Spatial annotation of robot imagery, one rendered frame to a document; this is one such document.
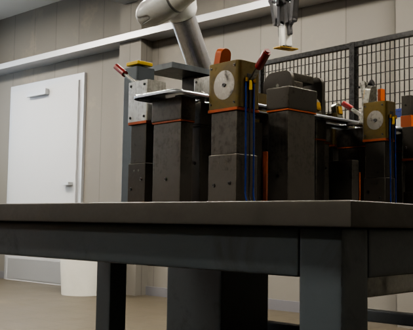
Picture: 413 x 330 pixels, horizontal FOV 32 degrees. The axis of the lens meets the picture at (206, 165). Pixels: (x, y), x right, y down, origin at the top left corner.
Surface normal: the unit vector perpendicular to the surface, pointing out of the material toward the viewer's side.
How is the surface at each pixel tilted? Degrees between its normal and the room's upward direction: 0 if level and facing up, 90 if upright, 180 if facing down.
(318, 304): 90
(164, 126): 90
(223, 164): 90
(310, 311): 90
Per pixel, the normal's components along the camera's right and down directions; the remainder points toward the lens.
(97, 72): -0.67, -0.07
